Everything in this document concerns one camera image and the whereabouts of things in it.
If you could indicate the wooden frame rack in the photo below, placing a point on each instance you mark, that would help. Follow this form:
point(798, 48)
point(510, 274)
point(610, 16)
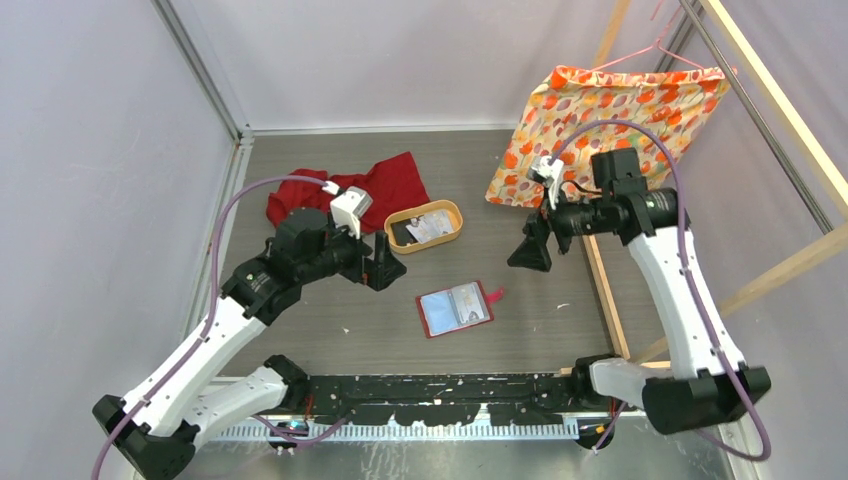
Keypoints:
point(766, 181)

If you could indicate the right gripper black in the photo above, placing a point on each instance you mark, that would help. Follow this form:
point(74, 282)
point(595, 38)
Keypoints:
point(533, 251)

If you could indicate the yellow oval tray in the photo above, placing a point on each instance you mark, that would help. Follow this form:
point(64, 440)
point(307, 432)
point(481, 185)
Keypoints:
point(406, 215)

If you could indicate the red card holder wallet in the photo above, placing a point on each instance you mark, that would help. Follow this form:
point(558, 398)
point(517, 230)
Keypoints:
point(437, 313)

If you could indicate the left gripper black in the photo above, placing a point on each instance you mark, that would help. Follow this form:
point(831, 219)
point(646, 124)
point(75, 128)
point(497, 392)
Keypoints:
point(380, 270)

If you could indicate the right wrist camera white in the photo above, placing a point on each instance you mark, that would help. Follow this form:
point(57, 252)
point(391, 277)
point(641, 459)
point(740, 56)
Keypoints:
point(548, 172)

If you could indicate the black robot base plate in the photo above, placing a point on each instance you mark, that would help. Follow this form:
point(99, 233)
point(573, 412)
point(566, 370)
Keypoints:
point(441, 400)

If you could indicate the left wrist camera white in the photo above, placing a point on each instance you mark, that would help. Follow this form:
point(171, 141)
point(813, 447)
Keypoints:
point(347, 207)

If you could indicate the aluminium frame rail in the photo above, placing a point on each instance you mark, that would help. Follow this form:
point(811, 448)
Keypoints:
point(162, 424)

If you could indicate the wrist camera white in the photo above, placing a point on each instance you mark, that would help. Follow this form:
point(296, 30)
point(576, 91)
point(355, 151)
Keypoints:
point(347, 207)
point(548, 172)

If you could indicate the white VIP card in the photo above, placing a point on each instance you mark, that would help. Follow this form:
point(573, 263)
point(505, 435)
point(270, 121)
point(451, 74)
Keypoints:
point(430, 226)

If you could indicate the red cloth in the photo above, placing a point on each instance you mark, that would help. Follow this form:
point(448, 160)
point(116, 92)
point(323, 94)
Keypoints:
point(393, 184)

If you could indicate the floral fabric bag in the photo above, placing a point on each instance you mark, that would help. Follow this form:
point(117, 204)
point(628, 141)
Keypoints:
point(576, 113)

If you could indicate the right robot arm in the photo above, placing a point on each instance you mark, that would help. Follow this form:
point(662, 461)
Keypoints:
point(708, 382)

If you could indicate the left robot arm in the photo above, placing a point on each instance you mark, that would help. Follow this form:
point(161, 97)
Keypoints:
point(159, 425)

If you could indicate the pink clothes hanger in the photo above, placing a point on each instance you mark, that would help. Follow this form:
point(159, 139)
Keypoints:
point(670, 41)

